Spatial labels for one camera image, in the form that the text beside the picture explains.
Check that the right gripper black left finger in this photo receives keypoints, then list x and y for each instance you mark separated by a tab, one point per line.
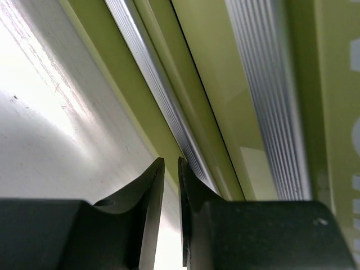
117	232

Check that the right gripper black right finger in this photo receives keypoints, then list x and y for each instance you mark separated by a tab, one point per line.
221	234

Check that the green metal drawer box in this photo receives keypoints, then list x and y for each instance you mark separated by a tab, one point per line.
260	97

